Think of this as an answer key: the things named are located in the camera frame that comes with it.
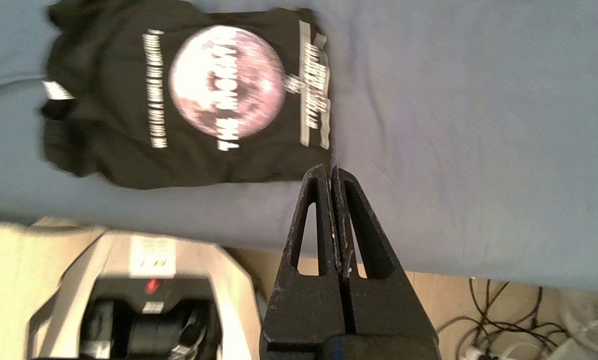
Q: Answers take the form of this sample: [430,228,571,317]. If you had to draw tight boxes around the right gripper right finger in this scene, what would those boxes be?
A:
[331,166,439,352]

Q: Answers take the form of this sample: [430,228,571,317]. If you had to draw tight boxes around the black t-shirt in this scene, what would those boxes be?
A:
[39,0,334,191]

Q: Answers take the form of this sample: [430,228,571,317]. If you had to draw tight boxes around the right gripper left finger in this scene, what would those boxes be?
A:
[259,163,350,360]

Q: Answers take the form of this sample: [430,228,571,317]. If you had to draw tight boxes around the tangled black cables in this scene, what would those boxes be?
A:
[436,276,579,360]

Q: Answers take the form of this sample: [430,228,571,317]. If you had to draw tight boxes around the bed with blue sheet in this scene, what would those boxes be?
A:
[0,0,598,296]

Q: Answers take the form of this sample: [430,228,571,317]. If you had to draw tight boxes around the white power strip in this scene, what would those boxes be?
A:
[459,339,582,360]

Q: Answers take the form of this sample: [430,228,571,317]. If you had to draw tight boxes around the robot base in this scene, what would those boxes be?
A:
[26,230,263,360]

